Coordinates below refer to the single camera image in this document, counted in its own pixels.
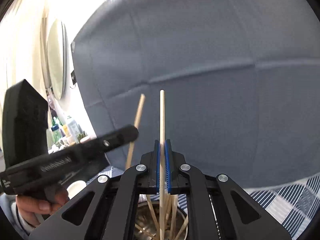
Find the pale bamboo chopstick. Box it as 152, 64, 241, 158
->
159, 90, 165, 240
125, 93, 146, 170
135, 224, 157, 240

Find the tan bamboo chopstick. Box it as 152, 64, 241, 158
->
175, 217, 188, 240
165, 194, 172, 225
146, 194, 160, 239
169, 195, 178, 240

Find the person's left hand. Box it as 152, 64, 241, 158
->
16, 188, 69, 227

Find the white bottle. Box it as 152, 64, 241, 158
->
66, 116, 81, 143

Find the beige ceramic mug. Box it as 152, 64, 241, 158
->
67, 180, 86, 199

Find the black cylindrical utensil holder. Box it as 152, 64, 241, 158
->
133, 201, 189, 239

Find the grey fabric backdrop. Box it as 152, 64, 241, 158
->
72, 0, 319, 188

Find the blue white patterned tablecloth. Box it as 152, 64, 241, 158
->
96, 164, 320, 240

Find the black wall socket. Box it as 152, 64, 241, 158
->
71, 70, 77, 85

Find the oval wall mirror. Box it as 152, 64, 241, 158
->
40, 17, 68, 100

